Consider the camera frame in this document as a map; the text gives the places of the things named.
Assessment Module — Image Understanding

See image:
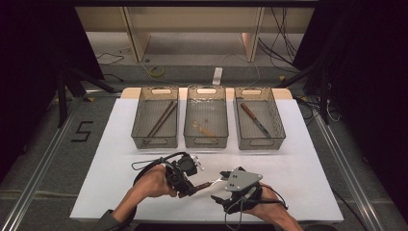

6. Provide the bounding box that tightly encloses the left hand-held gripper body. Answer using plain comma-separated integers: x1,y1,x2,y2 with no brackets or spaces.
165,152,205,194

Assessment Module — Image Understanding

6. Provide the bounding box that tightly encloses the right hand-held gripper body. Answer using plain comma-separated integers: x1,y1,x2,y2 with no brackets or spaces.
223,169,265,216

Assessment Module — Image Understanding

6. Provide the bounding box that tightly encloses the dark wooden-handled fork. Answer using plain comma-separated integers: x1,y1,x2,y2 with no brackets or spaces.
191,175,229,193

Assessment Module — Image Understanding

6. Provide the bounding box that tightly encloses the wooden utensil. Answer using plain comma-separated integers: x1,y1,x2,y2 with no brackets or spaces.
191,120,217,139

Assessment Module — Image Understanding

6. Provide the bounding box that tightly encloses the smoky transparent plastic bin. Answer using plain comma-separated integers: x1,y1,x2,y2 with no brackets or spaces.
183,85,230,149
234,86,287,151
130,86,179,149

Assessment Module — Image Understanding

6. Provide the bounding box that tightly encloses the brown chopstick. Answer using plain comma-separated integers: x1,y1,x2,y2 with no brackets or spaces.
144,100,176,142
149,103,179,140

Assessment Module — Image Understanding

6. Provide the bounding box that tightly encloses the person's left hand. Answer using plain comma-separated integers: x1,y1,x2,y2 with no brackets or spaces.
137,164,178,199

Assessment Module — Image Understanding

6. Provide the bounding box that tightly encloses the person's right hand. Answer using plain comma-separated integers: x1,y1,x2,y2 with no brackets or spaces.
242,182,291,223

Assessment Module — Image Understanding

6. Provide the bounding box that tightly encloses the white power strip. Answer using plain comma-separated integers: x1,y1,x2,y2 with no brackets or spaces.
212,66,224,87

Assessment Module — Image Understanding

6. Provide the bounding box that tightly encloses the yellow tape roll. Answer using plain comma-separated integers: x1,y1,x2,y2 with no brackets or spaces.
148,64,166,78

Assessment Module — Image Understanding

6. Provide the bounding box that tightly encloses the black metal stand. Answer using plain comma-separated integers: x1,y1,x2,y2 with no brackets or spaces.
55,63,118,128
274,57,332,126

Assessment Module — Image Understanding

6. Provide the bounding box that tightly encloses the beige wooden shelf unit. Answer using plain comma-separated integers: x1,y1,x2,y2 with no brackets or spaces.
75,6,316,64

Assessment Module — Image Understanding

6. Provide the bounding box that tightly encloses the black curtain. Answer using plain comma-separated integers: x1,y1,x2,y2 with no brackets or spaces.
292,0,408,223
0,0,106,182

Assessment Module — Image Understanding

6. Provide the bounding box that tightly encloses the right hand-held gripper black cable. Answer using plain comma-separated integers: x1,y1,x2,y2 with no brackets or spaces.
223,185,289,231

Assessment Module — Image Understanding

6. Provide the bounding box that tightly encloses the hand-held gripper black cable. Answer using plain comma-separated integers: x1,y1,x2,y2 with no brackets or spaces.
223,185,289,231
131,151,188,186

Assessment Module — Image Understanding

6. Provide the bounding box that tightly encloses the left hand-held gripper black cable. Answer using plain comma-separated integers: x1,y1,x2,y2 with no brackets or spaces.
131,151,188,186

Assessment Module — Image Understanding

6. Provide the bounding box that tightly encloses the aluminium floor rail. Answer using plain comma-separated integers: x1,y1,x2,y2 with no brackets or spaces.
312,112,387,231
0,95,85,231

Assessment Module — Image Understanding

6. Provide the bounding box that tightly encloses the white floor cable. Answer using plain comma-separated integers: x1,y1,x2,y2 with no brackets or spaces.
220,52,262,88

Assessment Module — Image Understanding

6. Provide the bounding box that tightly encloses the thin black floor cable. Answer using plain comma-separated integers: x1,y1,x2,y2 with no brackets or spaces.
95,51,126,67

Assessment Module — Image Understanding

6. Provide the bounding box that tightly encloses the bundle of black cables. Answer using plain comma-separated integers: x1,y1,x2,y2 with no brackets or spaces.
257,6,304,69

